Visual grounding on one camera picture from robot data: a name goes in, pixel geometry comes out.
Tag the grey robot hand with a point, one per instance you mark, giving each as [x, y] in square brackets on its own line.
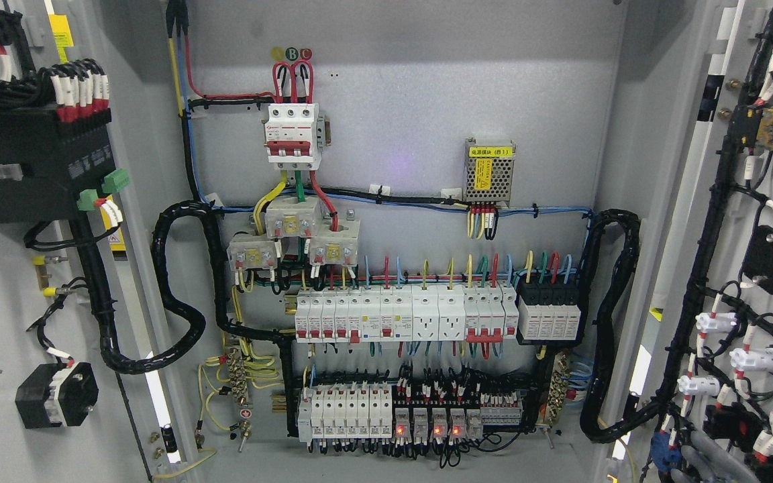
[712, 461]

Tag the black surge protector block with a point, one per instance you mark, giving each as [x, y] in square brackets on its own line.
[549, 314]

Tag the white socket breaker row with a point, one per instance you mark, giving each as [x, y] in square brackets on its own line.
[438, 312]

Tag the lower relay terminal row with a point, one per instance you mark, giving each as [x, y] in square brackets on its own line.
[408, 414]

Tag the metal mesh power supply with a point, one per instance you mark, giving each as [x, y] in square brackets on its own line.
[489, 170]

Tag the clear current transformer blocks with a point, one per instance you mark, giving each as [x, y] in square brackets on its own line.
[290, 225]

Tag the brass ground terminal bar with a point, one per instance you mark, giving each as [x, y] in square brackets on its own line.
[240, 390]

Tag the white three pole main breaker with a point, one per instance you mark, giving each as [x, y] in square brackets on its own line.
[295, 136]

